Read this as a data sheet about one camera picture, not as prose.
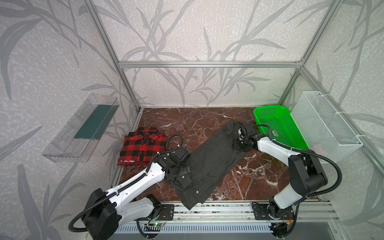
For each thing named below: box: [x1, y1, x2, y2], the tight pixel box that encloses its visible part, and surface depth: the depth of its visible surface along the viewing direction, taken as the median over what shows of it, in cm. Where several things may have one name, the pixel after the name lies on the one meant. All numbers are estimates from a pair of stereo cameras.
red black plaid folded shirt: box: [117, 126, 168, 166], surface depth 94 cm
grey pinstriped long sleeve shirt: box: [165, 120, 247, 210], surface depth 89 cm
